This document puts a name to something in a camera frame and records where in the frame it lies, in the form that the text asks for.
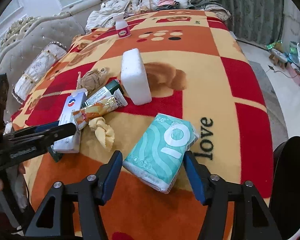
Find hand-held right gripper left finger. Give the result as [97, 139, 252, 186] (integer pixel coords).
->
[25, 150, 123, 240]

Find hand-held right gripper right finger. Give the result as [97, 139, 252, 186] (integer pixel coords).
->
[183, 150, 283, 240]

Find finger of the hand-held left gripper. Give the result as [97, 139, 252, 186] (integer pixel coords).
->
[7, 122, 77, 147]
[2, 121, 60, 140]

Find white cardboard medicine box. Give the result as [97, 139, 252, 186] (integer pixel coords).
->
[54, 91, 88, 154]

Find orange yellow snack wrapper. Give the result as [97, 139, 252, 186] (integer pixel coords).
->
[72, 91, 128, 131]

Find yellow knotted cloth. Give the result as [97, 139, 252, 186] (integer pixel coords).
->
[88, 116, 115, 152]

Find teal white tissue pack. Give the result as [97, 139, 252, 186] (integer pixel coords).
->
[122, 113, 200, 193]

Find green white carton box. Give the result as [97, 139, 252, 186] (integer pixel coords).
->
[81, 79, 120, 108]

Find beige paper ball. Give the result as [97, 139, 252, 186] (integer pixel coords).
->
[76, 67, 110, 97]

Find white foam block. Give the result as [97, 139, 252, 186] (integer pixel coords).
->
[121, 48, 152, 105]

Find black trash bin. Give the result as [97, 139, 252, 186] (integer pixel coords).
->
[269, 135, 300, 240]

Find white quilted cloth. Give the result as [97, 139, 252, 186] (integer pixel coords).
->
[0, 165, 29, 214]

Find grey embroidered bolster pillow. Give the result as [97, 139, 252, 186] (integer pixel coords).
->
[12, 42, 67, 104]

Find red orange printed blanket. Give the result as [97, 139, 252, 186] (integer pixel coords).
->
[10, 9, 274, 240]

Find white pink label bottle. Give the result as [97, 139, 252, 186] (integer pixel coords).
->
[113, 13, 131, 39]

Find white crumpled garment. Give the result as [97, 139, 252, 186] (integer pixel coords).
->
[86, 6, 130, 30]

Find embroidered fringed cushion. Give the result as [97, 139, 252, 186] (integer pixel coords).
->
[100, 0, 140, 15]
[137, 0, 192, 13]

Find small wooden stool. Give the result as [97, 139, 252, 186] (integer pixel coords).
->
[270, 49, 288, 68]

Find green snack packets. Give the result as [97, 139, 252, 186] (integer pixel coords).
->
[266, 40, 283, 52]

